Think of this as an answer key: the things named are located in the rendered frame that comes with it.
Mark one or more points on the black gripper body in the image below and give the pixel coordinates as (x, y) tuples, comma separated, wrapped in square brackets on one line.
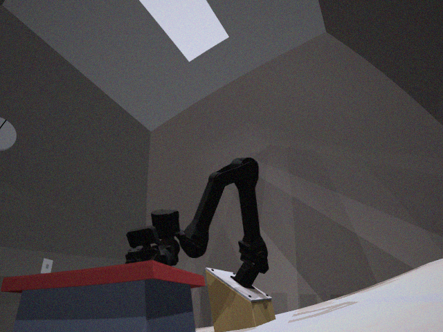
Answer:
[(144, 236)]

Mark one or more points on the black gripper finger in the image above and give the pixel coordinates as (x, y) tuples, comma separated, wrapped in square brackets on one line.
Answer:
[(146, 255)]

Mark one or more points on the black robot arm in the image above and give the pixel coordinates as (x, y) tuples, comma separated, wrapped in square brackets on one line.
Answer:
[(243, 172)]

